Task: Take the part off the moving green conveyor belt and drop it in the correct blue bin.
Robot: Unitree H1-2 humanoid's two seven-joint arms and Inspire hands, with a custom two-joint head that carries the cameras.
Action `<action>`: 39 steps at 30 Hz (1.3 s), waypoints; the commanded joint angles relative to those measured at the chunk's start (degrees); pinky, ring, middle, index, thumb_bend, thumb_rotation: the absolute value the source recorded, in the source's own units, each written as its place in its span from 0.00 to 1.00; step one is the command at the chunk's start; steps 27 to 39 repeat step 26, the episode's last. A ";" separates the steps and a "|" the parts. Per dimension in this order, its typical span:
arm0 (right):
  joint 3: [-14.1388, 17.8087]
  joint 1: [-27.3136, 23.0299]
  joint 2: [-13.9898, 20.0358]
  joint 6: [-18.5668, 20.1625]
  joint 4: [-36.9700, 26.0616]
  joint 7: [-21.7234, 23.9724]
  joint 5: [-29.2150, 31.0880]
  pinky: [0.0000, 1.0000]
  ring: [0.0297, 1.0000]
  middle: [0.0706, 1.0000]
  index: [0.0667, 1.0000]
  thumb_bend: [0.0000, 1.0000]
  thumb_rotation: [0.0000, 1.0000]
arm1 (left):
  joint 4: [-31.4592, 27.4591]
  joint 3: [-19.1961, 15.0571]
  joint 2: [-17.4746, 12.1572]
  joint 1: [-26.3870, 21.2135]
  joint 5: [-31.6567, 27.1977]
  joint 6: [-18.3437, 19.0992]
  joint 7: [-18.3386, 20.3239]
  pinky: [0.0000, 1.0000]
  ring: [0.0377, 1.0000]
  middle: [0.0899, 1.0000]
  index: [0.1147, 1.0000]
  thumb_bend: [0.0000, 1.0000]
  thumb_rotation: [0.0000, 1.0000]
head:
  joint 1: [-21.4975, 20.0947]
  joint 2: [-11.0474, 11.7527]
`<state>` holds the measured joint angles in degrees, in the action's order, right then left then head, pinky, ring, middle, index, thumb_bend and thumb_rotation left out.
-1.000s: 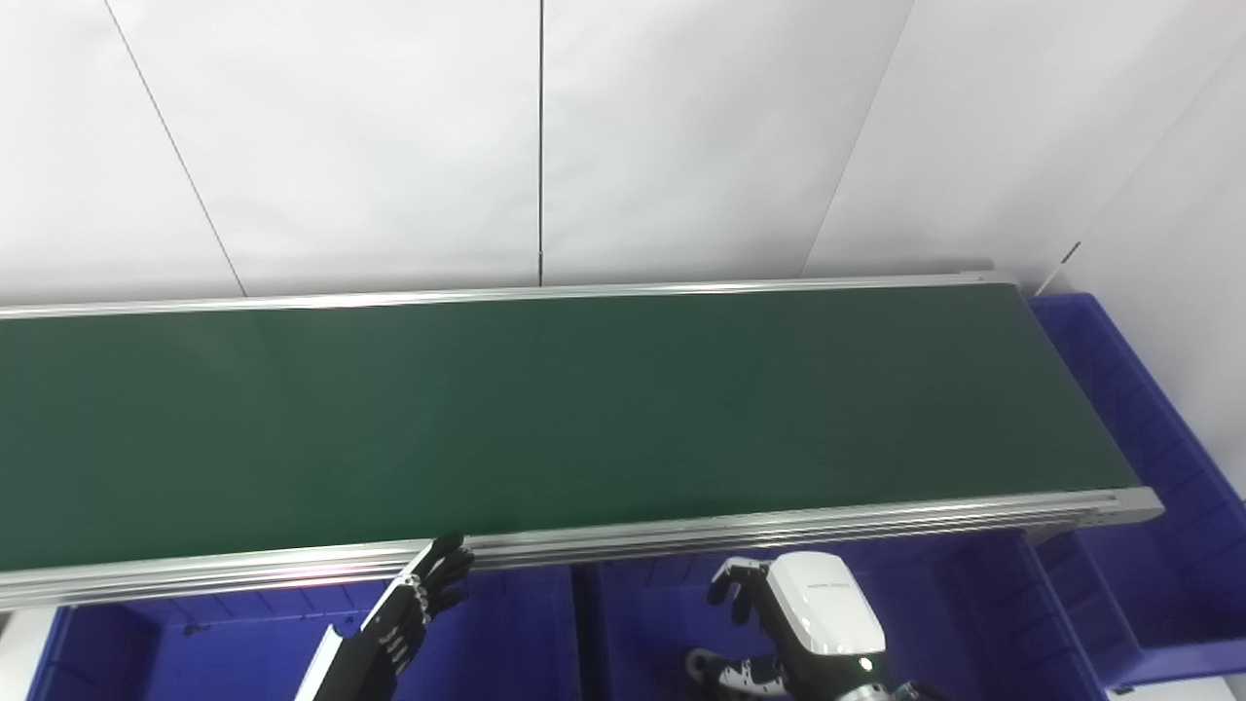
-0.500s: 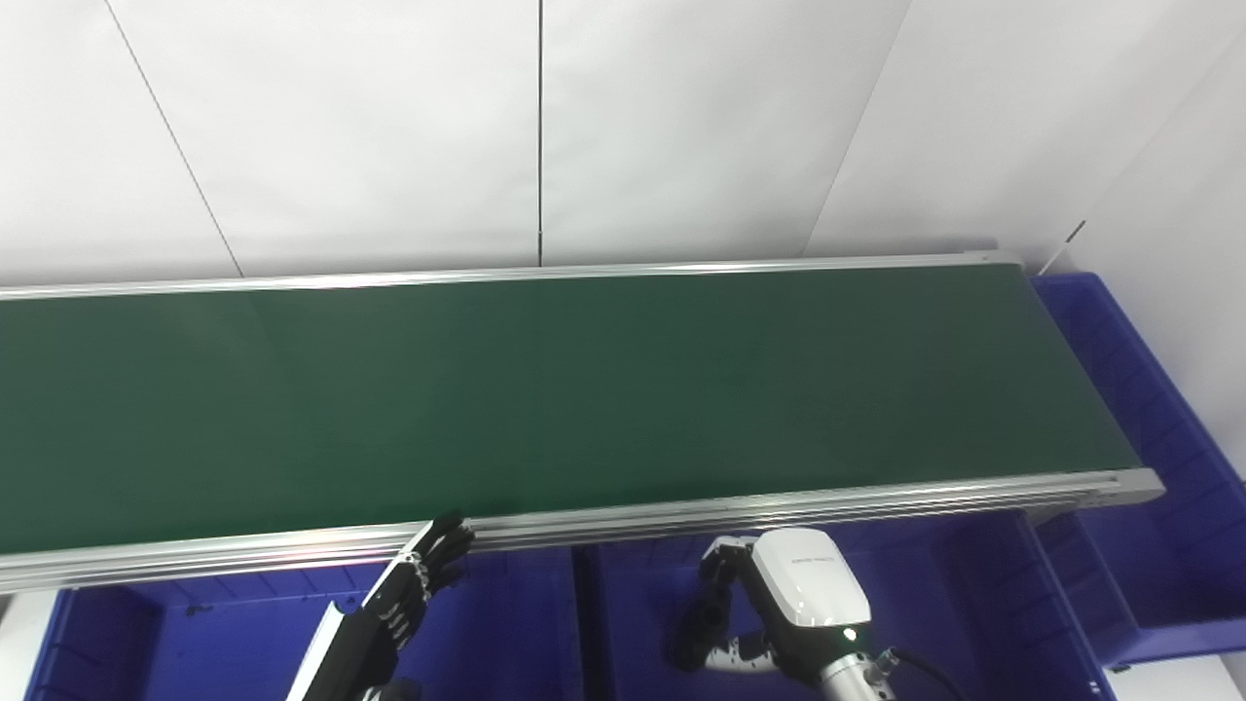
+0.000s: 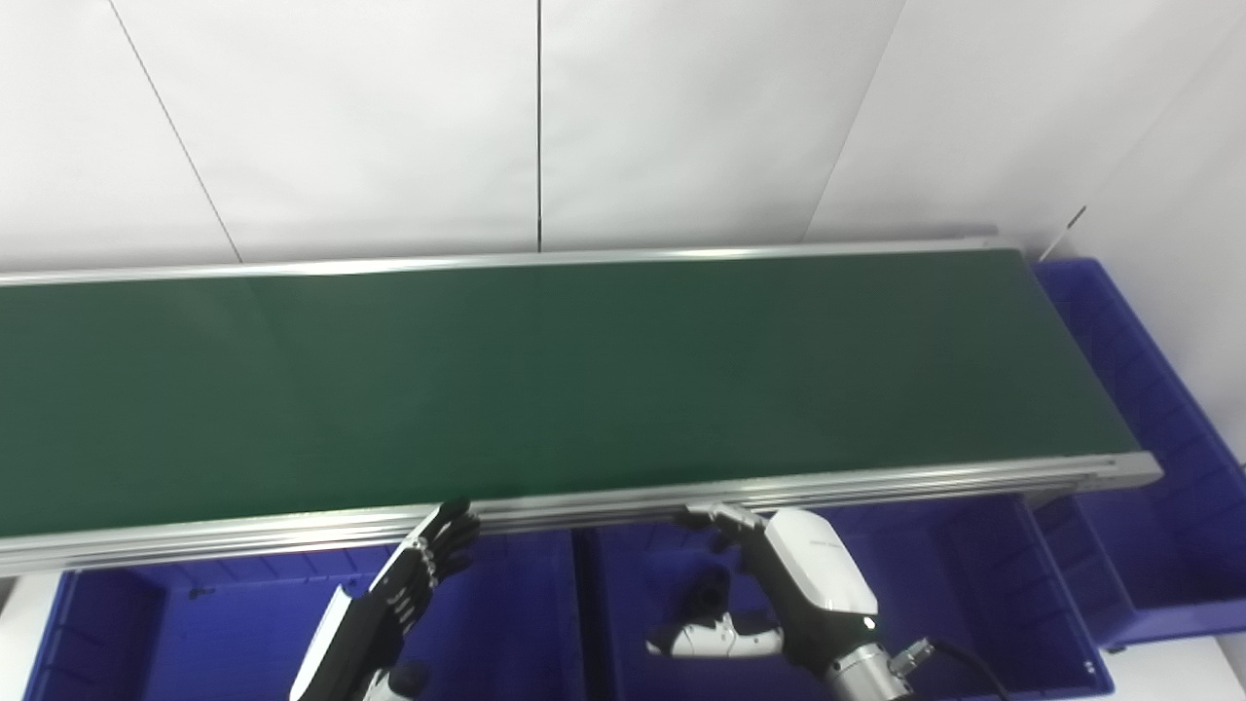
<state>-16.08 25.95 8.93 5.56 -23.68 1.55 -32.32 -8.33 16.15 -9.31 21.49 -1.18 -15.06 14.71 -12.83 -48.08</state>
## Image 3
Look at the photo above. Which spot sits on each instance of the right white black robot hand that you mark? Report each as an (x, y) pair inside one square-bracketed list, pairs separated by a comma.
[(818, 574)]

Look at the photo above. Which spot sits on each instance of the large blue plastic bin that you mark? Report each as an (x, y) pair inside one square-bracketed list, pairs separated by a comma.
[(964, 594), (1149, 545), (224, 633)]

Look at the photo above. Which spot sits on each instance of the green conveyor belt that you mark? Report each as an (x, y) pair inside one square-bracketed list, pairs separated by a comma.
[(584, 380)]

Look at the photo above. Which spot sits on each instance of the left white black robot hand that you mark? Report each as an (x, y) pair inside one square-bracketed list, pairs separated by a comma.
[(365, 623)]

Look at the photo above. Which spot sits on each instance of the black plastic part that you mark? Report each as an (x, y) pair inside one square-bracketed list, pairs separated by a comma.
[(709, 592)]

